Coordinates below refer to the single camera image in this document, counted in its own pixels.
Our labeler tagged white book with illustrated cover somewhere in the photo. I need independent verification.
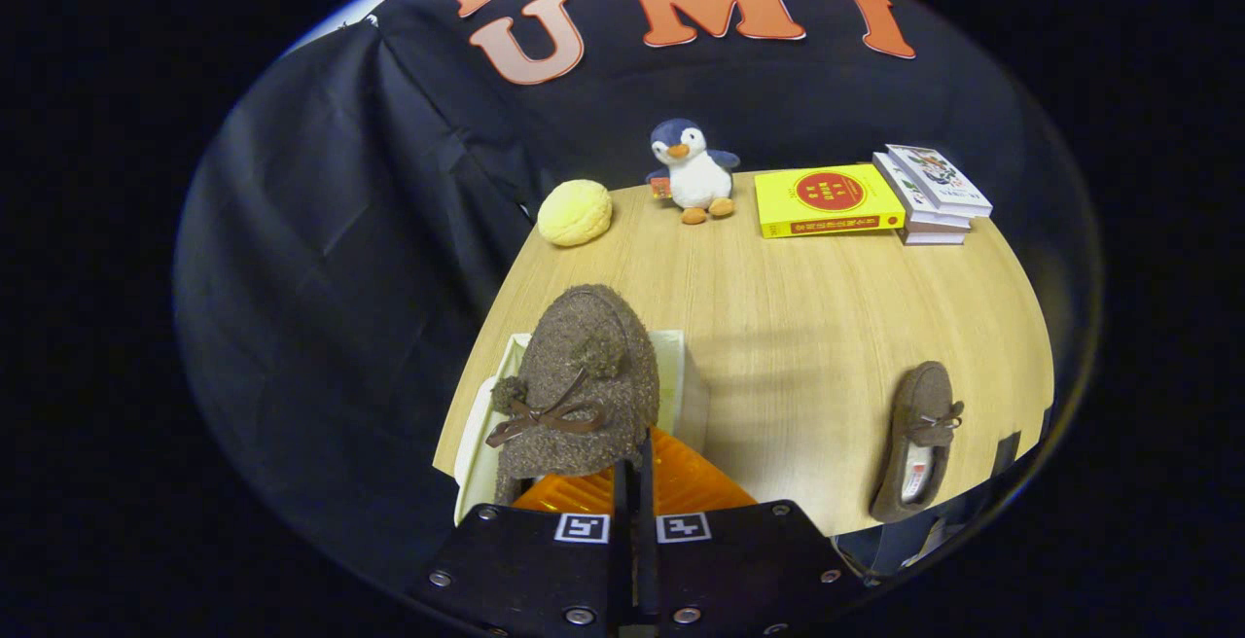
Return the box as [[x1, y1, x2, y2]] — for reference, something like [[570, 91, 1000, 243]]
[[885, 144, 994, 219]]

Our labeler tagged plush penguin toy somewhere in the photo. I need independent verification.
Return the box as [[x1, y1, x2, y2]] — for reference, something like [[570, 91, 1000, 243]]
[[645, 118, 741, 226]]

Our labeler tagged brown fuzzy shoe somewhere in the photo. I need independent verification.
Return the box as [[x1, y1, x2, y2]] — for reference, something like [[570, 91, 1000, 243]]
[[483, 283, 662, 506], [869, 360, 966, 524]]

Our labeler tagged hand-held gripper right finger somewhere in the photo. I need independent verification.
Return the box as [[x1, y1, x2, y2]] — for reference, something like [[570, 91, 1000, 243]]
[[638, 427, 869, 638]]

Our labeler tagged black backdrop cloth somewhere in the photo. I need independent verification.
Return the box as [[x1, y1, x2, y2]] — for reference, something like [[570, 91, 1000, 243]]
[[175, 0, 1105, 581]]

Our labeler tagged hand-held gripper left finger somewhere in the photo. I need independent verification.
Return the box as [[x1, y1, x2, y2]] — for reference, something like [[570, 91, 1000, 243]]
[[407, 461, 640, 638]]

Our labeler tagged yellow book with red circle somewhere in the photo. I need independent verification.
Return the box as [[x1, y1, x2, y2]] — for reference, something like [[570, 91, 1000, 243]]
[[754, 163, 907, 239]]

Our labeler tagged yellow plush bun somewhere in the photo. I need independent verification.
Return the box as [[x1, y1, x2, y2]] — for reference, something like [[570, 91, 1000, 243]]
[[537, 179, 614, 248]]

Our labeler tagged beige fabric storage box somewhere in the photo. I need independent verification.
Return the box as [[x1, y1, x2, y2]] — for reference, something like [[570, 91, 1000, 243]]
[[491, 327, 713, 459]]

